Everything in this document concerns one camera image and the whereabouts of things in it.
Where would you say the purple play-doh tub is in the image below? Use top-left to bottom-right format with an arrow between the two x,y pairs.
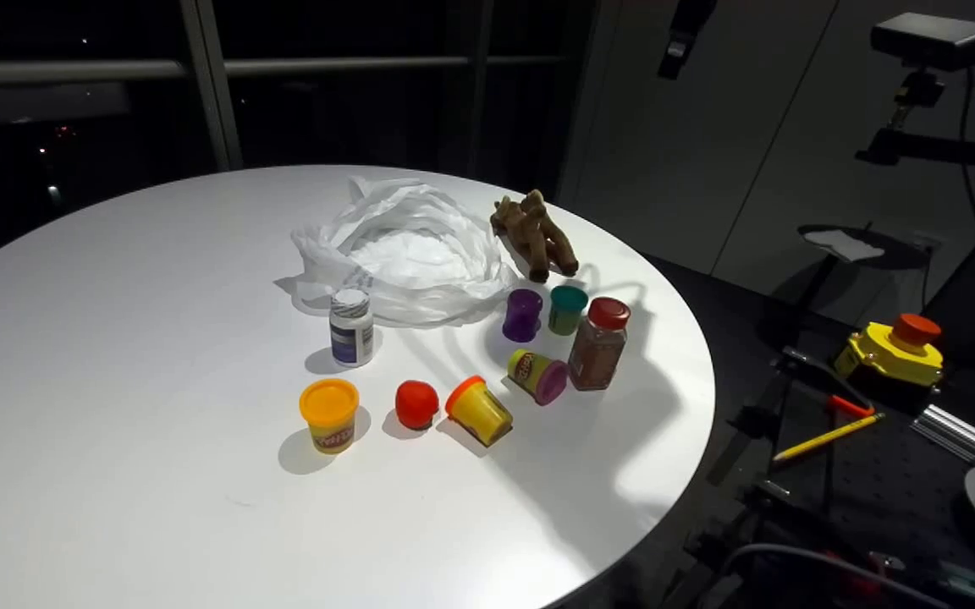
501,288 -> 543,340

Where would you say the yellow pencil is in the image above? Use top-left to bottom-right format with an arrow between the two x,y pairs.
772,413 -> 884,464

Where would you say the white plastic bag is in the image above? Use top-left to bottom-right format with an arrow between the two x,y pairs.
281,177 -> 514,323

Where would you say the red ball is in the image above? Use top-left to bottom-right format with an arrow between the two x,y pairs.
396,378 -> 440,430

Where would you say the yellow emergency stop button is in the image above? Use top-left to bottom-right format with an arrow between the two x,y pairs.
834,312 -> 945,384

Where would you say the brown jar orange lid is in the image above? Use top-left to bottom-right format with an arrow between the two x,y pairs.
570,298 -> 629,390

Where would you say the horizontal window rail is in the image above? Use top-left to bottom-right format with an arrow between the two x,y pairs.
0,54 -> 564,84

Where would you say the pink lid yellow tub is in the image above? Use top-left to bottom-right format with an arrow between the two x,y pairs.
508,348 -> 570,407

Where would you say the brown plush toy animal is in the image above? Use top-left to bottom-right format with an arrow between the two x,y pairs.
491,188 -> 580,283

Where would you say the white pill bottle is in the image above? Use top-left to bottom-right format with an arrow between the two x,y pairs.
328,288 -> 371,365

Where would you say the black camera on mount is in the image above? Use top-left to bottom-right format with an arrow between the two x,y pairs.
869,12 -> 975,71

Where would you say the orange lid yellow tub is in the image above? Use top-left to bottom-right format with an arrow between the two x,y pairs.
447,376 -> 512,447

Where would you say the window frame post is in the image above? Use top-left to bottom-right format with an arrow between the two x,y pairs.
178,0 -> 243,169

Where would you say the teal lid green tub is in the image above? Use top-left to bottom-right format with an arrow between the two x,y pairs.
548,283 -> 589,336

